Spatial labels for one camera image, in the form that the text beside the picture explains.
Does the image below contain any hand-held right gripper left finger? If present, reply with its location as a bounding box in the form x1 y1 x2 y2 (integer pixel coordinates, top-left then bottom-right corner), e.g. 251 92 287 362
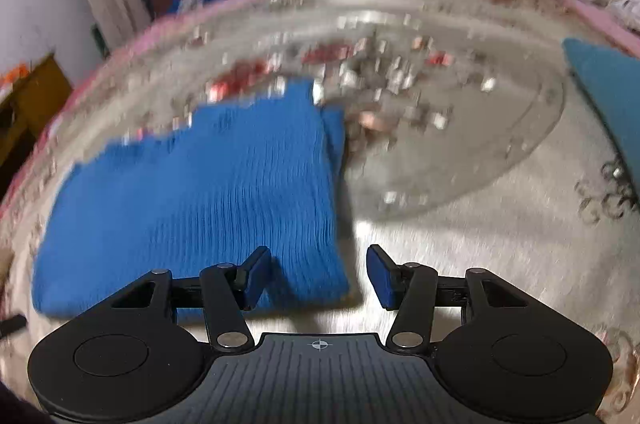
111 246 273 351

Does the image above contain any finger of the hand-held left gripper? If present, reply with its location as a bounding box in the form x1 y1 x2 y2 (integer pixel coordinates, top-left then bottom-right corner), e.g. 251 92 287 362
0 315 27 338
111 246 273 351

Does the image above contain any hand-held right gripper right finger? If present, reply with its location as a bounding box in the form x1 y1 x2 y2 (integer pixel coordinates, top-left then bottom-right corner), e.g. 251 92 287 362
366 244 530 353

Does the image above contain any blue striped knit sweater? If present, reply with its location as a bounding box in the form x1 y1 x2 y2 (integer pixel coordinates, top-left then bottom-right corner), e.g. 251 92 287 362
31 80 352 325

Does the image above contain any silver floral bedspread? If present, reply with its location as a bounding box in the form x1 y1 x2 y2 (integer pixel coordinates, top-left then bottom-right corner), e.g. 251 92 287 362
0 0 640 424

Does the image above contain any wooden cabinet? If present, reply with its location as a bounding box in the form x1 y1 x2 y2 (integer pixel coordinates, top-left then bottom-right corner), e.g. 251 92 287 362
0 54 74 201

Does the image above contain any orange object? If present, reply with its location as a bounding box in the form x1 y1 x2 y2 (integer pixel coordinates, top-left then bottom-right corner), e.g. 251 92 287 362
0 64 32 90

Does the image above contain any green object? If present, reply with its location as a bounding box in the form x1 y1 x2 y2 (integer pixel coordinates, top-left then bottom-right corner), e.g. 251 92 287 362
91 24 109 57

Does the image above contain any teal cloth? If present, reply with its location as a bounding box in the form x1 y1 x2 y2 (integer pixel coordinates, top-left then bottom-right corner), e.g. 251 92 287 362
562 38 640 211

